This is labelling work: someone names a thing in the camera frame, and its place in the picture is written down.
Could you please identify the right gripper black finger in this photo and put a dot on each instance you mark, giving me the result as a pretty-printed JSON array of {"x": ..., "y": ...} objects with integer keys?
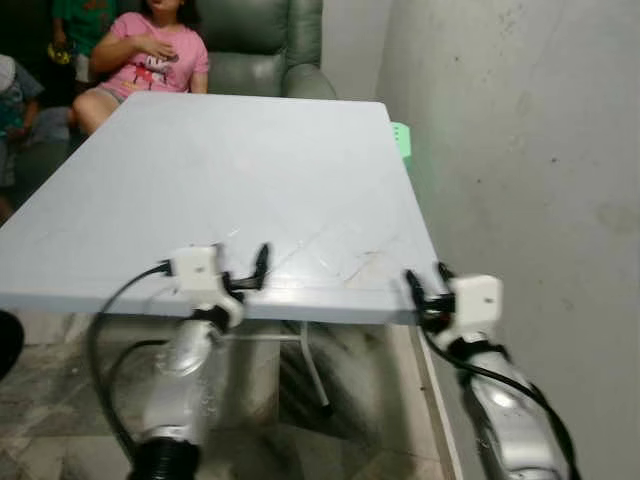
[
  {"x": 445, "y": 272},
  {"x": 415, "y": 288}
]

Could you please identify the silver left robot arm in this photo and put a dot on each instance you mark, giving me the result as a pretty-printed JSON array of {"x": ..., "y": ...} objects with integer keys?
[{"x": 185, "y": 380}]

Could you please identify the white plastic table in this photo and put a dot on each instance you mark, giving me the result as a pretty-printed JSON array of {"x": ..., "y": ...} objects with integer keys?
[{"x": 220, "y": 190}]

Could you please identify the light green plastic chair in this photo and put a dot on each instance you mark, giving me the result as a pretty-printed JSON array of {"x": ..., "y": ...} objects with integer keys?
[{"x": 401, "y": 142}]

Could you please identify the person in pink shirt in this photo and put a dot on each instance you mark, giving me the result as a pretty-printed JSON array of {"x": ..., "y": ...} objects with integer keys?
[{"x": 155, "y": 60}]

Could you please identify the dark green sofa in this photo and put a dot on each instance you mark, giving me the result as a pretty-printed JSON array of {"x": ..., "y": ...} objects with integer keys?
[{"x": 270, "y": 45}]

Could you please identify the black round object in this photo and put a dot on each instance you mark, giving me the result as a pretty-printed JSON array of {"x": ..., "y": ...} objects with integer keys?
[{"x": 8, "y": 345}]

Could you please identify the child in teal clothes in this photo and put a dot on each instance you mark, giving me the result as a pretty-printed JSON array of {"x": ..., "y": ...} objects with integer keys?
[{"x": 15, "y": 105}]

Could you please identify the child in green shirt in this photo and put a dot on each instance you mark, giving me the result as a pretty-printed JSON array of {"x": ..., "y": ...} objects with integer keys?
[{"x": 85, "y": 20}]

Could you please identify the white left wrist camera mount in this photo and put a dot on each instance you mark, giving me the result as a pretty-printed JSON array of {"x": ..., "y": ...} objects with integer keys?
[{"x": 195, "y": 268}]

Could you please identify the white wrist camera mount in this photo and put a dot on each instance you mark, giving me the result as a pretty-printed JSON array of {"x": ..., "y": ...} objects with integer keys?
[
  {"x": 475, "y": 300},
  {"x": 195, "y": 268}
]

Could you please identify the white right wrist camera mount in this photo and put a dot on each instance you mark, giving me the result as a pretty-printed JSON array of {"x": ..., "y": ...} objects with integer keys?
[{"x": 475, "y": 300}]

